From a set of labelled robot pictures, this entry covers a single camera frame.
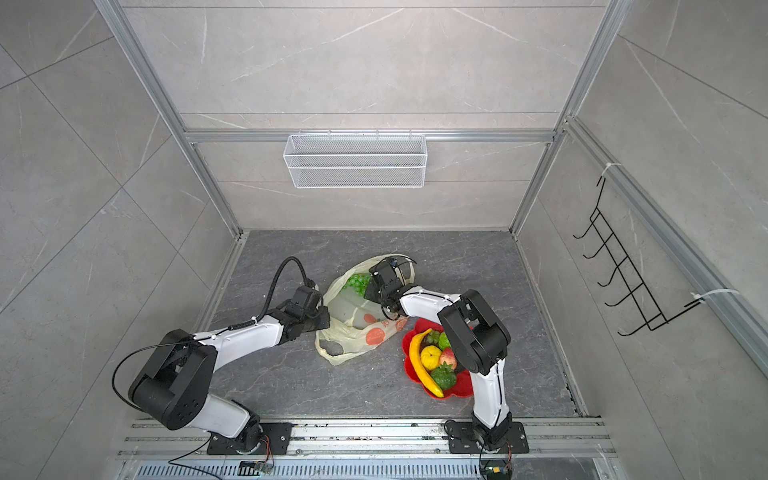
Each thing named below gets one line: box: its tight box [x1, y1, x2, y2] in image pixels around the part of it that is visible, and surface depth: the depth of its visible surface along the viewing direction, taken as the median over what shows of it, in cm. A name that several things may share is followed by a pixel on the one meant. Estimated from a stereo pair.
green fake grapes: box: [344, 273, 371, 297], surface depth 100 cm
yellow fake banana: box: [409, 329, 445, 398], surface depth 83 cm
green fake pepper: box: [430, 361, 457, 390], surface depth 79 cm
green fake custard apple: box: [438, 331, 452, 351], surface depth 86 cm
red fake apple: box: [439, 347, 458, 370], surface depth 79 cm
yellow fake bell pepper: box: [420, 345, 442, 370], surface depth 83 cm
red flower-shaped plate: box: [402, 318, 474, 400], surface depth 81 cm
